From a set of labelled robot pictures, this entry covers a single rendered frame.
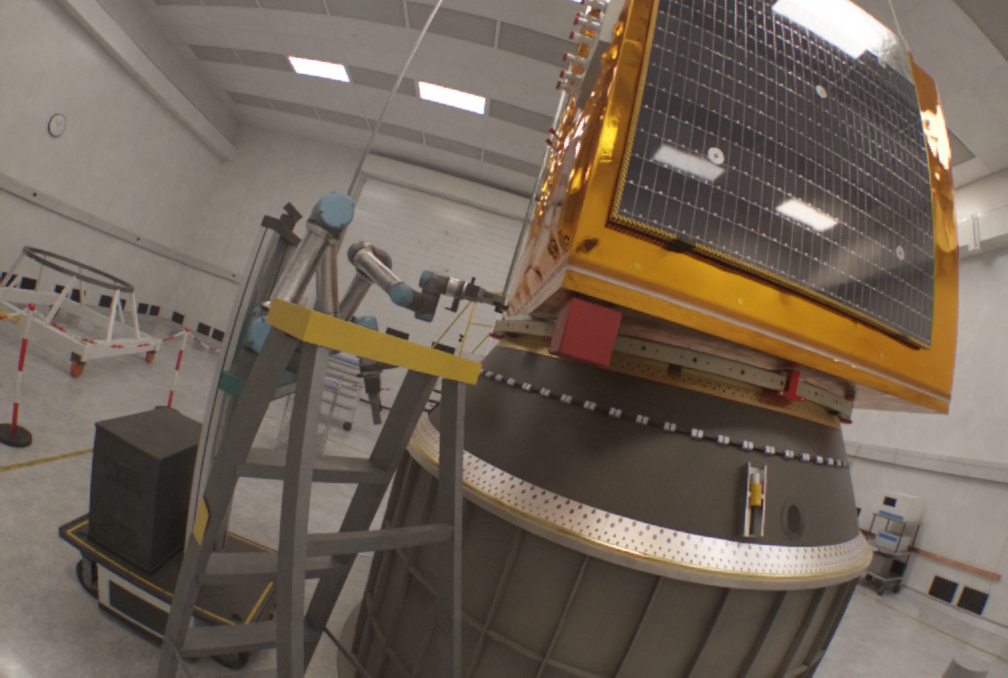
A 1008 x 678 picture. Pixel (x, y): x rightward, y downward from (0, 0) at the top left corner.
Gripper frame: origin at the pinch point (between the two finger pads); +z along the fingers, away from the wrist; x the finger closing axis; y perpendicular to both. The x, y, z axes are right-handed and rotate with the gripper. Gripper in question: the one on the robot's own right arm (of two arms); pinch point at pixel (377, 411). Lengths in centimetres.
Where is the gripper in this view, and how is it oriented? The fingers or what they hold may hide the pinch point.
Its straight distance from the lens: 151.0
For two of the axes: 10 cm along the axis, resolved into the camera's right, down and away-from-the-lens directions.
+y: -9.6, 0.9, -2.5
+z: 0.7, 9.9, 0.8
